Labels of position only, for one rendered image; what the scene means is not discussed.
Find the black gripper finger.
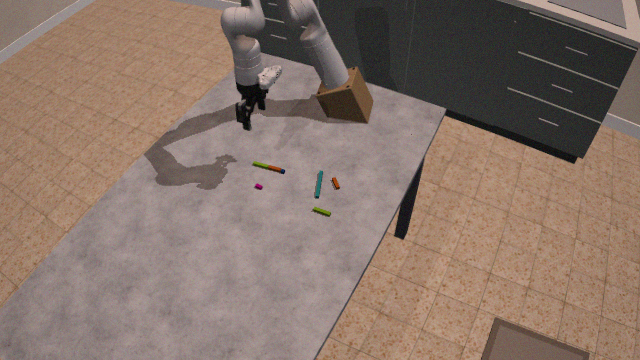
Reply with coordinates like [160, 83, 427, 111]
[257, 89, 269, 110]
[235, 96, 257, 131]

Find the lime green rod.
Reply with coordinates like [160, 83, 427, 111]
[313, 207, 331, 217]
[253, 161, 269, 169]

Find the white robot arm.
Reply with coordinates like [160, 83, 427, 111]
[220, 0, 349, 90]

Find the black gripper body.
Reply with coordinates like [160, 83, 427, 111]
[236, 82, 263, 107]

